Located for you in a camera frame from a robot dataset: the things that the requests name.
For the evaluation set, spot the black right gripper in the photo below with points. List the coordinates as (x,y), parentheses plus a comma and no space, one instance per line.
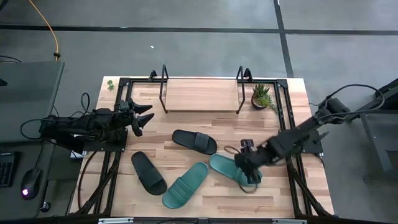
(248,163)

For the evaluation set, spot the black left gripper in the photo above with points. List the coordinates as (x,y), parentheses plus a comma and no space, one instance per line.
(124,118)

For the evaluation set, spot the green rubber slide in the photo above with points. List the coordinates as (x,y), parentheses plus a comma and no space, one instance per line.
(183,186)
(222,165)

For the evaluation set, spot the black rubber slide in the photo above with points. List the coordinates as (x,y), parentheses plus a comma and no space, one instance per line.
(192,140)
(147,172)

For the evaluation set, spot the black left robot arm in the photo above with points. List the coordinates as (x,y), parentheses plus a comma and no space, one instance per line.
(93,121)

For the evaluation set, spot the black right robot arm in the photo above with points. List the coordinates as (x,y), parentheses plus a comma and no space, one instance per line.
(292,140)

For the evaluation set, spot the small green leaf sprig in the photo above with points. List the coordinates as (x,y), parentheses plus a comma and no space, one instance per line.
(110,84)

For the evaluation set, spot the small white box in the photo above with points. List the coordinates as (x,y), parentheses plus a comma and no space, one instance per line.
(76,154)

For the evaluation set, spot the potted succulent plant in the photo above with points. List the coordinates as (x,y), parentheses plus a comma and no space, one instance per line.
(261,98)

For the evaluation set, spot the grey desk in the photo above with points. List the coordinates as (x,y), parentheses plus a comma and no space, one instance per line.
(28,93)

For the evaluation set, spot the black computer mouse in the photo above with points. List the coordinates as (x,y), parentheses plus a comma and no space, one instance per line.
(31,183)

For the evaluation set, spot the small black knob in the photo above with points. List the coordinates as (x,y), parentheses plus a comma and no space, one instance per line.
(45,207)

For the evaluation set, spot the grey side table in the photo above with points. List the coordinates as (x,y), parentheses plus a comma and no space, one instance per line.
(382,130)

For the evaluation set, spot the black keyboard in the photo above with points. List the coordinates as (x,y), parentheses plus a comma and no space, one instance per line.
(6,169)

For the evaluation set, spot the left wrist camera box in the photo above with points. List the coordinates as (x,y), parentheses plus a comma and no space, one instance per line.
(122,105)

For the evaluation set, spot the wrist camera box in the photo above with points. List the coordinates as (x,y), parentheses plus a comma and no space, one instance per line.
(122,105)
(248,145)

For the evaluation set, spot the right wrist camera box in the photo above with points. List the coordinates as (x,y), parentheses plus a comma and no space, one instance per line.
(248,145)

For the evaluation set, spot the black aluminium rig frame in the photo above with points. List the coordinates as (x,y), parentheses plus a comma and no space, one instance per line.
(141,80)

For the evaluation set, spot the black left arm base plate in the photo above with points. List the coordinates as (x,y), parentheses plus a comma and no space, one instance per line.
(118,144)

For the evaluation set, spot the silver metal bracket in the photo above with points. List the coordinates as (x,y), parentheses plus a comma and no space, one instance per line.
(115,220)
(289,221)

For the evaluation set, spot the wooden shelf black metal frame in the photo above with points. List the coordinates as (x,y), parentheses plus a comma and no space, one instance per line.
(199,93)

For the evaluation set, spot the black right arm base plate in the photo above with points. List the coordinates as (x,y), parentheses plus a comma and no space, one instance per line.
(314,146)

